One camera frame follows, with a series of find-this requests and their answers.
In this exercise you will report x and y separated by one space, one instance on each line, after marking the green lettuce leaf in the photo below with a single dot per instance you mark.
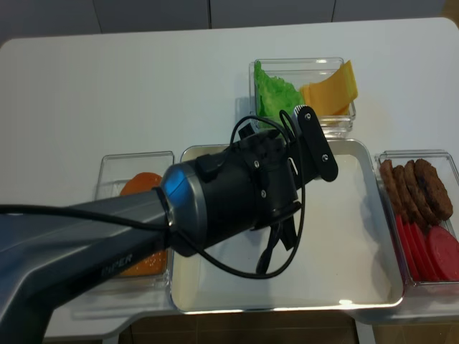
274 94

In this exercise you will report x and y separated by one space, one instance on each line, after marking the brown patty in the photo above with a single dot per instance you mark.
386 172
409 205
417 195
434 189

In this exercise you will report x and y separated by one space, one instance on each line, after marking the white paper sheet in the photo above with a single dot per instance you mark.
330 236

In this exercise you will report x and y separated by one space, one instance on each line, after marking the brown patty rear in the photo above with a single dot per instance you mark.
386 172

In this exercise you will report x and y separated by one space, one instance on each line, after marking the clear bun container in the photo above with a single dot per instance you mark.
115 172

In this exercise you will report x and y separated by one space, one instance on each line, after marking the brown patty front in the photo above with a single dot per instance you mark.
434 189

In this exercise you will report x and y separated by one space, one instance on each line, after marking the red tomato slice front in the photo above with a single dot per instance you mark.
443 250

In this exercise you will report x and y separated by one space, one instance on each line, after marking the plain bottom bun front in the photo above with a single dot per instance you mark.
140 183

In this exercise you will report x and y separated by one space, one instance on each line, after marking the yellow cheese slices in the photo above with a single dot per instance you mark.
333 95

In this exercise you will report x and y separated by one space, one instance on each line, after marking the clear patty tomato container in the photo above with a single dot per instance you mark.
448 174

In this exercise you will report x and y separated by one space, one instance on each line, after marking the clear lettuce cheese container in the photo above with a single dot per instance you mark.
302 72

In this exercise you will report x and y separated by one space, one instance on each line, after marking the sesame top bun right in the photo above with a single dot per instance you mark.
153 265

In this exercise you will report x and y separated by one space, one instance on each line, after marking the silver metal tray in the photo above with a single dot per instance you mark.
322 272

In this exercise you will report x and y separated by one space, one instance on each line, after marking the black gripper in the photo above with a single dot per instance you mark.
253 184

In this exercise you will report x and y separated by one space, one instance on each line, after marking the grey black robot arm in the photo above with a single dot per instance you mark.
51 255

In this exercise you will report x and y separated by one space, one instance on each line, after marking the red tomato slices stack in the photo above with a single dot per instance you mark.
415 251

